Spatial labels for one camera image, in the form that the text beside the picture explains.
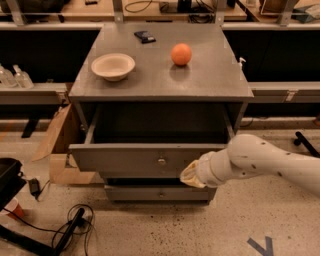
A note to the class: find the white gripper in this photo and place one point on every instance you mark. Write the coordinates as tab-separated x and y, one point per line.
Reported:
204	171

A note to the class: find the grey top drawer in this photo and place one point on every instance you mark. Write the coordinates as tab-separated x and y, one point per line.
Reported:
134	139

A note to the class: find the grey drawer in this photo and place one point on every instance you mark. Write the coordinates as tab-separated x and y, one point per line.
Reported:
134	139
160	174
159	193

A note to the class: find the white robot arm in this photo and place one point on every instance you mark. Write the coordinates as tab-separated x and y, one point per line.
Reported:
247	156

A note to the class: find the grey bottom drawer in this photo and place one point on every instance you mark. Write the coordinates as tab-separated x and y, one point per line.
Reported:
159	193

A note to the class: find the grey middle drawer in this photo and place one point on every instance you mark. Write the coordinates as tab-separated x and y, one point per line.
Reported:
160	174

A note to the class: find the grey drawer cabinet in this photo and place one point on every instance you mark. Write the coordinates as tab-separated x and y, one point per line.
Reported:
212	77

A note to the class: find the blue tape mark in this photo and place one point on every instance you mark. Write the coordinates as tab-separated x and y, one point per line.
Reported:
266	250

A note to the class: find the orange ball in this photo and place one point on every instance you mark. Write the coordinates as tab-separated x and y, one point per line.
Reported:
181	54

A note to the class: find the brown cardboard box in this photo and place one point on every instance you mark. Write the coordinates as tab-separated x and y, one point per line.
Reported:
64	130

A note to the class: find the small white pump bottle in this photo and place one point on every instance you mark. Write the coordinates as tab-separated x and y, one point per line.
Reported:
242	62

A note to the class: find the white paper bowl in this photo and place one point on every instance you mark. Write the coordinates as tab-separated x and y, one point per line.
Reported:
113	67

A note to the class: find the black wallet-like pouch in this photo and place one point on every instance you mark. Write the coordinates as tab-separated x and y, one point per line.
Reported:
145	37

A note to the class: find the black power adapter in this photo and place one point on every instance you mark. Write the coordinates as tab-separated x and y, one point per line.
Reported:
34	187

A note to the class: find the black bin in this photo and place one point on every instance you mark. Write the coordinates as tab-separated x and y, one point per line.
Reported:
11	181

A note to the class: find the red plastic cup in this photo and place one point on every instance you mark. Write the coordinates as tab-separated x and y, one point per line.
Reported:
13	209

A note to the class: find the clear sanitizer bottle right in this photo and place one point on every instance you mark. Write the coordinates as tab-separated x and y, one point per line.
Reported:
22	78

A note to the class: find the clear sanitizer bottle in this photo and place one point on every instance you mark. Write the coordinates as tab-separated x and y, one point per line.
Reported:
22	78
7	78

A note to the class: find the clear sanitizer bottle left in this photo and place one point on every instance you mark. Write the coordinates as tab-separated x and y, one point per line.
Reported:
7	78

